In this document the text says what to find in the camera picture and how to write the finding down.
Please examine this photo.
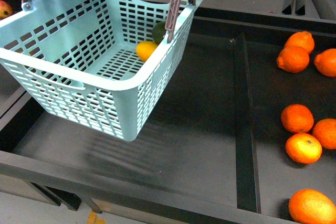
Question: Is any yellow mango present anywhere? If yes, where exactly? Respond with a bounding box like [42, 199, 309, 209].
[135, 41, 158, 62]

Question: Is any green avocado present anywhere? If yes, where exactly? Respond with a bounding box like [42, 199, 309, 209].
[152, 22, 166, 45]

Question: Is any light blue plastic basket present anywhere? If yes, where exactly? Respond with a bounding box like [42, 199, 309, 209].
[1, 0, 203, 141]

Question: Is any brown basket handle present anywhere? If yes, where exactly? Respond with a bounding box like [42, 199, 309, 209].
[165, 0, 181, 43]

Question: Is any black produce display shelf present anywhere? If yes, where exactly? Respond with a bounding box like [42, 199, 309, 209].
[1, 0, 335, 223]

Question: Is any orange fruit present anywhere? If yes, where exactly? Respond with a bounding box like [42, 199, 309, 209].
[280, 104, 314, 134]
[312, 118, 335, 150]
[288, 189, 335, 223]
[284, 31, 315, 54]
[277, 46, 310, 73]
[314, 48, 336, 78]
[285, 133, 322, 165]

